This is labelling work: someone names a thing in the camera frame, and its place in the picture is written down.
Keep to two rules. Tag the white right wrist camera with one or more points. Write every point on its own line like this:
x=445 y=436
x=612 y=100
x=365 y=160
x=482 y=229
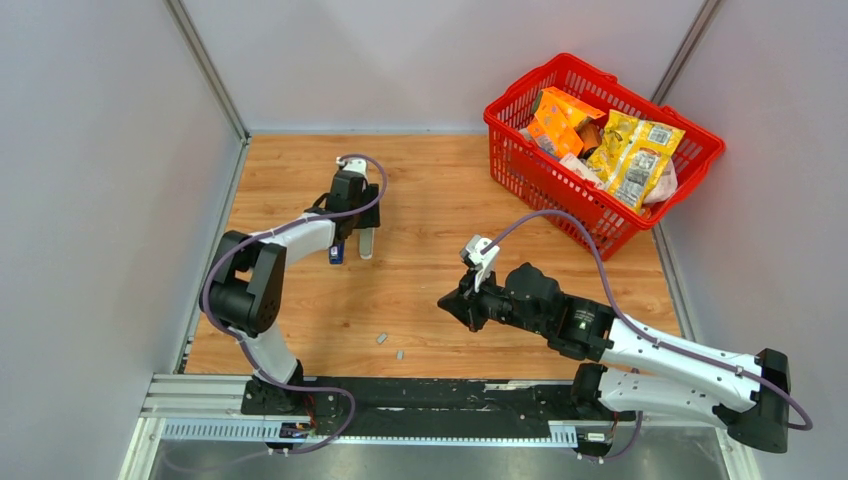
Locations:
x=480 y=255

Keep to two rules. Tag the orange carton box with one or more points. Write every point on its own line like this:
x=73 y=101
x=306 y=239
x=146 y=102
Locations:
x=563 y=124

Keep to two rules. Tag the yellow crisps bag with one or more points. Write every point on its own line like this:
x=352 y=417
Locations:
x=642 y=151

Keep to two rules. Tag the grey white stapler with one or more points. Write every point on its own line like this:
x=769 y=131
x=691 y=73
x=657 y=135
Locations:
x=366 y=243

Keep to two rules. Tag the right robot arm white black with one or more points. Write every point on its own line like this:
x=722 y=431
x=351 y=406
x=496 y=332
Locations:
x=626 y=365

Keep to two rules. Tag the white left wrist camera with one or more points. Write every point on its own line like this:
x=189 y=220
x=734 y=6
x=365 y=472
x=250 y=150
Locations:
x=355 y=164

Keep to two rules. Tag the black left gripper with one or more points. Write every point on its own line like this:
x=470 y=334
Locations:
x=371 y=218

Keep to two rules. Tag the aluminium slotted rail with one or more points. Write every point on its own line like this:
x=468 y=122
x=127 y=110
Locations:
x=207 y=407

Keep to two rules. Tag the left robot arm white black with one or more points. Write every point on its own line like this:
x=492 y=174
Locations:
x=242 y=294

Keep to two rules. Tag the red plastic shopping basket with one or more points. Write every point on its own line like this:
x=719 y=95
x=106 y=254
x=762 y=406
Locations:
x=534 y=176

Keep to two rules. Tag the white bread package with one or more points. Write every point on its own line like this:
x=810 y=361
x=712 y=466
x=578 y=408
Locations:
x=579 y=173

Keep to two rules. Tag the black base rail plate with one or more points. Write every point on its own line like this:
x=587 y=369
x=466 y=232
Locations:
x=425 y=407

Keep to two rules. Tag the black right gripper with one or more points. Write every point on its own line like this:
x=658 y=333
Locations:
x=464 y=302

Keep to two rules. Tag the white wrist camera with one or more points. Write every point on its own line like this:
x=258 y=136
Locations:
x=480 y=255
x=355 y=164

